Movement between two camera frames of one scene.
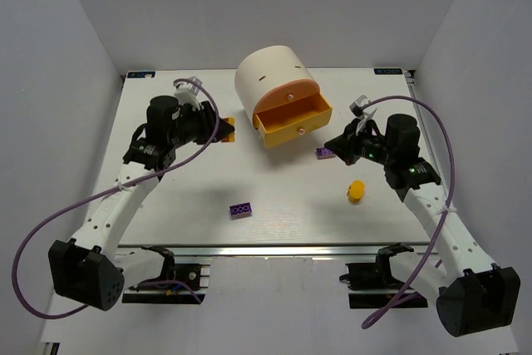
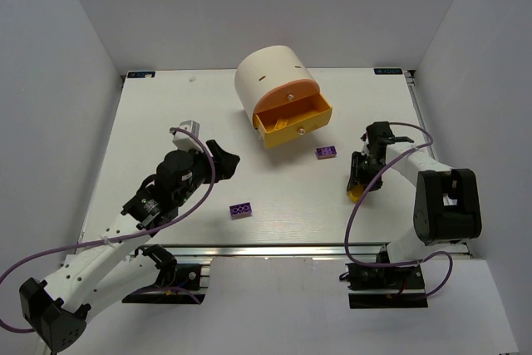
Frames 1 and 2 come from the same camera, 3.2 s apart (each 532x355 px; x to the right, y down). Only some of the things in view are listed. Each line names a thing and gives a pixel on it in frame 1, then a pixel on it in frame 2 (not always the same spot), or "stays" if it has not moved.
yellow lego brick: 230,138 to 280,123
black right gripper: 354,141 to 366,165
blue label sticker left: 140,74 stays
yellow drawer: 281,124 stays
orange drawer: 286,92 stays
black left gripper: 209,120 to 209,162
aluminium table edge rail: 279,250 stays
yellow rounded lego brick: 356,191 stays
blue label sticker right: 388,71 stays
